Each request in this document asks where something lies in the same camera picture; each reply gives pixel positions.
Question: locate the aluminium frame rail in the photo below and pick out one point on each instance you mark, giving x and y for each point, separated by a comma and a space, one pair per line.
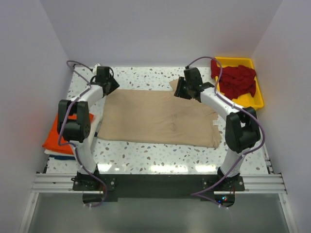
254, 184

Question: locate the white folded t shirt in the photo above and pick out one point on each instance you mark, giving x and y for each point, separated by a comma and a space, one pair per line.
94, 126

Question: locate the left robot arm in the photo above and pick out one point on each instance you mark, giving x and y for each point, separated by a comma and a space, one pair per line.
73, 120

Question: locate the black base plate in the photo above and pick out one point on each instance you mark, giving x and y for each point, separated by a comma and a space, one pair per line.
112, 187

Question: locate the dark red t shirt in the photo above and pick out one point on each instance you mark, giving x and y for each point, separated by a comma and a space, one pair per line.
237, 81

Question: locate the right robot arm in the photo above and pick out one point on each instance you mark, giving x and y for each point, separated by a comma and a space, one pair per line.
242, 130

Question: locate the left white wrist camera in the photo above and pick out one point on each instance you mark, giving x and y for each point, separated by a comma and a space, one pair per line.
94, 69

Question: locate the yellow plastic tray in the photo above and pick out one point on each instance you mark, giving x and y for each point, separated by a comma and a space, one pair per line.
245, 100

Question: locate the beige t shirt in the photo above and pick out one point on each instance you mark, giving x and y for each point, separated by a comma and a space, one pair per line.
149, 116

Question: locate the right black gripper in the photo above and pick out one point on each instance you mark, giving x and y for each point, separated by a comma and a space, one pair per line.
179, 92

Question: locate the orange folded t shirt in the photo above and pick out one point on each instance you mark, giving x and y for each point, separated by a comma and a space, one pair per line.
53, 138

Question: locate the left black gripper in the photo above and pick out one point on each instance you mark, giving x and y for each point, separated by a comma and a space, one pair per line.
114, 85

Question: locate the blue folded t shirt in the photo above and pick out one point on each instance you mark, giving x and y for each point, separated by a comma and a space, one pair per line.
68, 155

